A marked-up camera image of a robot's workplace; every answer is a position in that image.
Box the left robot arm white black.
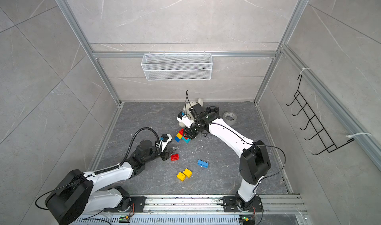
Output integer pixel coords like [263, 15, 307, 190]
[45, 140, 175, 225]

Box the white plush dog toy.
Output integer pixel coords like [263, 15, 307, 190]
[183, 98, 203, 120]

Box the teal lego brick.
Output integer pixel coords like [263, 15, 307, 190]
[182, 137, 190, 143]

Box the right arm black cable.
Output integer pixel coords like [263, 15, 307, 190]
[211, 120, 286, 184]

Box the black wire hook rack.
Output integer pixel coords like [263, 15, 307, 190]
[286, 75, 355, 156]

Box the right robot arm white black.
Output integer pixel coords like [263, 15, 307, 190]
[177, 103, 271, 211]

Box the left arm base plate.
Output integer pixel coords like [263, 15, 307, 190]
[117, 196, 146, 213]

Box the small red lego brick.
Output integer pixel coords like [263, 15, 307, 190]
[170, 154, 179, 162]

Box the long blue lego brick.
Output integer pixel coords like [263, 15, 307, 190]
[197, 160, 209, 168]

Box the black alarm clock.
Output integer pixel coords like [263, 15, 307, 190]
[206, 106, 219, 114]

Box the grey tape roll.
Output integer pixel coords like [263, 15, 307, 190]
[223, 112, 237, 126]

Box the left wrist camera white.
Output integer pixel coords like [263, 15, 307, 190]
[159, 134, 172, 153]

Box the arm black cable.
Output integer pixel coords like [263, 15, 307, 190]
[211, 120, 286, 184]
[118, 127, 161, 166]

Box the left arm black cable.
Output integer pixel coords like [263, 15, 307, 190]
[118, 127, 161, 166]

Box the aluminium mounting rail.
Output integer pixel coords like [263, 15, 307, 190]
[59, 194, 307, 215]

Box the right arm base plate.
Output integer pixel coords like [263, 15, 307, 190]
[218, 196, 264, 213]

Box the white wire mesh basket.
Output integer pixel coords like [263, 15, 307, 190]
[141, 53, 213, 81]

